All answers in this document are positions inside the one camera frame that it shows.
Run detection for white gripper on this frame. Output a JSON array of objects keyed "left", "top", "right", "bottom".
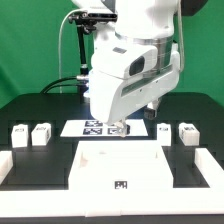
[{"left": 89, "top": 44, "right": 180, "bottom": 137}]

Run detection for white square table top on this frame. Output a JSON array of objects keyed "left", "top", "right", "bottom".
[{"left": 68, "top": 140, "right": 173, "bottom": 192}]

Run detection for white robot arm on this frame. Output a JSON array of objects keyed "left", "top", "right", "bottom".
[{"left": 72, "top": 0, "right": 206, "bottom": 137}]

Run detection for white sheet with markers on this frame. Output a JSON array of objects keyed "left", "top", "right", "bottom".
[{"left": 61, "top": 119, "right": 148, "bottom": 137}]

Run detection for white U-shaped obstacle fence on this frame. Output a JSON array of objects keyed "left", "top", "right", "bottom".
[{"left": 0, "top": 148, "right": 224, "bottom": 218}]

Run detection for black cables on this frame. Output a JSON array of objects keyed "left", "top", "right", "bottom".
[{"left": 40, "top": 75, "right": 90, "bottom": 94}]

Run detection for black camera on stand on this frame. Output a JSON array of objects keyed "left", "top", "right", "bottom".
[{"left": 68, "top": 10, "right": 117, "bottom": 94}]

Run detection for grey camera cable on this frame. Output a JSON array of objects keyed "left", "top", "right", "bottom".
[{"left": 58, "top": 9, "right": 88, "bottom": 94}]

